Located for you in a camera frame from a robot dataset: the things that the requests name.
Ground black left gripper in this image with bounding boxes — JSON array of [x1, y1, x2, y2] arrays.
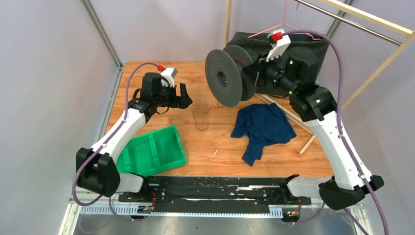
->
[[154, 81, 192, 109]]

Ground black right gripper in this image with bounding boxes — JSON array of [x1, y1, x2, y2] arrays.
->
[[243, 48, 297, 96]]

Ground dark grey cable spool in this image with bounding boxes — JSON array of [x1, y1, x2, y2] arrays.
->
[[205, 45, 256, 107]]

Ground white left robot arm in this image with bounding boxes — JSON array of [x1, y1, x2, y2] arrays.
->
[[72, 72, 193, 202]]

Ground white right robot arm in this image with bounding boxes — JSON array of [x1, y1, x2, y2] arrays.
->
[[242, 47, 384, 211]]

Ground navy blue shirt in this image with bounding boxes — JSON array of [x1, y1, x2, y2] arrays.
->
[[231, 103, 297, 166]]

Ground green plastic divided bin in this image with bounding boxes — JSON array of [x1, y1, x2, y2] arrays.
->
[[116, 125, 186, 177]]

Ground metal rack rod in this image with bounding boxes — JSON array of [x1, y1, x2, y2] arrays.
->
[[297, 0, 402, 46]]

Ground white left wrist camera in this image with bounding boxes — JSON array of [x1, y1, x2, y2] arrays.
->
[[160, 67, 177, 87]]

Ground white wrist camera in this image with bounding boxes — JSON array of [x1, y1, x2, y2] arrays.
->
[[266, 29, 291, 62], [160, 67, 177, 87]]

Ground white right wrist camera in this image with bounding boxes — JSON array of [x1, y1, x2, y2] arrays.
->
[[266, 29, 291, 62]]

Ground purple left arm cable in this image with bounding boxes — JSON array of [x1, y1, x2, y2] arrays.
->
[[71, 62, 163, 223]]

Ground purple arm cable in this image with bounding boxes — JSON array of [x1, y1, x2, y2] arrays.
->
[[71, 62, 163, 223], [280, 29, 390, 235]]

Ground pink wire hanger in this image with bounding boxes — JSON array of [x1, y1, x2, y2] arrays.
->
[[247, 0, 321, 39]]

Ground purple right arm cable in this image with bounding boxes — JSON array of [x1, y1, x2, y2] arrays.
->
[[280, 29, 390, 235]]

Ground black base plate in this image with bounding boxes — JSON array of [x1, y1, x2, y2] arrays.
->
[[117, 176, 311, 215]]

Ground wooden clothes rack frame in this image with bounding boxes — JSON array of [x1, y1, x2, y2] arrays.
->
[[231, 0, 415, 175]]

